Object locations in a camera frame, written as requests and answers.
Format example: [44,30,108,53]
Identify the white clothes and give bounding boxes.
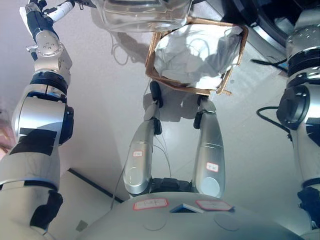
[153,23,244,91]

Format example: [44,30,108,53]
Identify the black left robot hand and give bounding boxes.
[24,0,76,39]

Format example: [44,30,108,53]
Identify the red-bordered white torso label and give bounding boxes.
[195,199,233,212]
[132,197,169,212]

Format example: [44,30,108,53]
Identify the grey front-load washing machine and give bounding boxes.
[192,0,320,58]

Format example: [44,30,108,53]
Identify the thin white cable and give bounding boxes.
[110,31,131,66]

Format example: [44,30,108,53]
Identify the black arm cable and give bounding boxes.
[255,106,294,141]

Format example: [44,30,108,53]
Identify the silver robot torso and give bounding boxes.
[74,191,320,240]

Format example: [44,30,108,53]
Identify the brown woven laundry basket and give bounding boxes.
[145,16,250,97]

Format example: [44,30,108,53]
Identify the round washing machine door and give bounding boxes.
[74,0,194,34]

